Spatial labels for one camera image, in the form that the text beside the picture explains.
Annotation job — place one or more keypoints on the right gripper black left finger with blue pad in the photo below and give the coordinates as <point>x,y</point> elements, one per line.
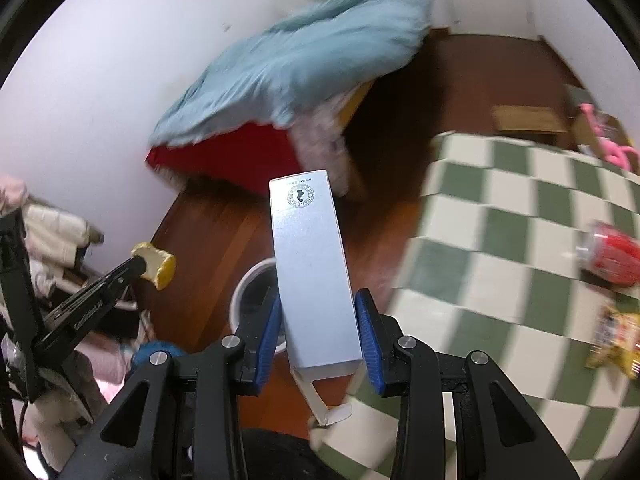
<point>186,406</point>

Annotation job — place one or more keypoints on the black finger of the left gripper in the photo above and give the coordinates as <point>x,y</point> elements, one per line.
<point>67,325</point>

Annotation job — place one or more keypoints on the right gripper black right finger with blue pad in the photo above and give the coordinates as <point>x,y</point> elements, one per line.
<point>498,434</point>

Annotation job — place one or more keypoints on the yellow round cake piece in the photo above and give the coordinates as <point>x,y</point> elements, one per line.
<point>160,266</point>

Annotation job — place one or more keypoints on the long white slim box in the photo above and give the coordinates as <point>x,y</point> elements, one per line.
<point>319,318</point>

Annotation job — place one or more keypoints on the white round trash bin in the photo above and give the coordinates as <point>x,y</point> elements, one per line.
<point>251,291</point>

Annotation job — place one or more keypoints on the blue cloth on floor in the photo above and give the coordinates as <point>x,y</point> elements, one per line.
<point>146,350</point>

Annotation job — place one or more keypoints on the white jacket pile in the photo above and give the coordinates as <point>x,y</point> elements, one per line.
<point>56,240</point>

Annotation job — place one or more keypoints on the yellow snack bag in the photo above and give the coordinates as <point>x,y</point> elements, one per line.
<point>616,340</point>

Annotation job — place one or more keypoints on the green white checkered tablecloth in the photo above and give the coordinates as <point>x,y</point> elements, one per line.
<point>492,267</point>

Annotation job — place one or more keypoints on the crushed red soda can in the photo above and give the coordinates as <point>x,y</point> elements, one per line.
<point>609,254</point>

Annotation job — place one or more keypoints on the red bed sheet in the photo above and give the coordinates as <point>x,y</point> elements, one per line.
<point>248,157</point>

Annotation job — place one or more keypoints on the pink plastic toy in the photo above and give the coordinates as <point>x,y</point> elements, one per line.
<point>616,154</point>

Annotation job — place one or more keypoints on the pink patterned bed cloth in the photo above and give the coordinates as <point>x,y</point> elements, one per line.
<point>317,137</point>

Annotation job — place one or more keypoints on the brown cardboard piece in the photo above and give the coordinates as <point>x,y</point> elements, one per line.
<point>529,119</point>

